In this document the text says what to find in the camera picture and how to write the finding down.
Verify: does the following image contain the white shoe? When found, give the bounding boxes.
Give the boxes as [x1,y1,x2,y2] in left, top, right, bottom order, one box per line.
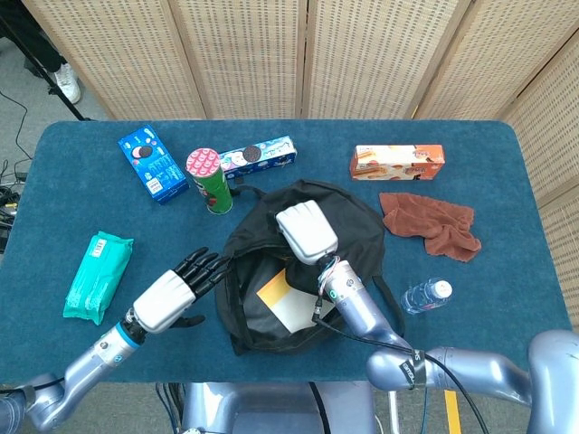
[52,62,82,105]

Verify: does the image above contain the orange biscuit box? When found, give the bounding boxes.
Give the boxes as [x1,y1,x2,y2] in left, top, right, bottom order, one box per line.
[350,144,446,182]

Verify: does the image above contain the white paperback book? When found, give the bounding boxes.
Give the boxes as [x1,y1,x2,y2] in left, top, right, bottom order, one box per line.
[256,267,325,333]

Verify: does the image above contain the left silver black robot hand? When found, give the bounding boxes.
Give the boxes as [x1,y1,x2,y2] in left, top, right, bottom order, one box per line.
[133,247,232,335]

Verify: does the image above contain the blue Oreo cookie box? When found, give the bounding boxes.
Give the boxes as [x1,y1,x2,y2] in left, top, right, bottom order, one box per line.
[117,124,190,205]

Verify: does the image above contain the black floor cables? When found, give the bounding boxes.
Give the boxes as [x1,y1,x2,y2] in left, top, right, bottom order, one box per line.
[0,90,33,254]

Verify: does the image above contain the black tripod stand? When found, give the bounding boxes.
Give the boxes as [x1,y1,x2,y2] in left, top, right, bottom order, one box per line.
[0,13,94,122]

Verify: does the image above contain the white table leg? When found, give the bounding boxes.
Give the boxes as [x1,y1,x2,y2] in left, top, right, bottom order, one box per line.
[387,391,401,434]

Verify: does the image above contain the green Pringles can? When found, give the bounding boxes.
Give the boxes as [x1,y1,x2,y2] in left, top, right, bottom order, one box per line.
[185,146,234,215]

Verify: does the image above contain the clear plastic water bottle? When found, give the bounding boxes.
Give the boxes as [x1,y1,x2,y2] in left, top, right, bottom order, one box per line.
[400,278,454,316]

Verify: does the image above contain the black trouser leg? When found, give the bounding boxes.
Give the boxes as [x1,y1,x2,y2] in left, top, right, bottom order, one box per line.
[0,0,67,73]

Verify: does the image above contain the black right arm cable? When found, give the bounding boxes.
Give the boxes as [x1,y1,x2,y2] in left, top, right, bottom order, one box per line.
[311,305,490,434]

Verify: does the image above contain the long blue white Oreo box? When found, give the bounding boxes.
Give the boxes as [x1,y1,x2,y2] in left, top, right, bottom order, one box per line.
[218,136,299,181]

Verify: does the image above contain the teal snack packet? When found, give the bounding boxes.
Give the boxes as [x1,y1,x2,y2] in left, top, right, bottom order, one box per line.
[63,231,135,326]

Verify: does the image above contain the black fabric backpack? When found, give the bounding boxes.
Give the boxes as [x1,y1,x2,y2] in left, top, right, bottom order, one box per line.
[214,179,406,357]

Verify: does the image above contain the blue-grey robot torso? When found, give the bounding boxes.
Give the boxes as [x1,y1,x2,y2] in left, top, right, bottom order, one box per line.
[180,382,379,434]

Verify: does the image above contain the brown towel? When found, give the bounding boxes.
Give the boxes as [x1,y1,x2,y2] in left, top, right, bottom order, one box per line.
[378,192,483,263]

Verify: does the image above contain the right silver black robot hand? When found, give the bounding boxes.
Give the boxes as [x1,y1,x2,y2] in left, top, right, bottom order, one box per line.
[275,201,339,266]

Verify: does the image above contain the wicker folding screen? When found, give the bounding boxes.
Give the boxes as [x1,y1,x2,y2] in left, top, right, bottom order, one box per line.
[20,0,579,331]

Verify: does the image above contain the blue table cover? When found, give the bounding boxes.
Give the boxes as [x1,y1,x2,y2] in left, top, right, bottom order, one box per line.
[0,119,572,385]

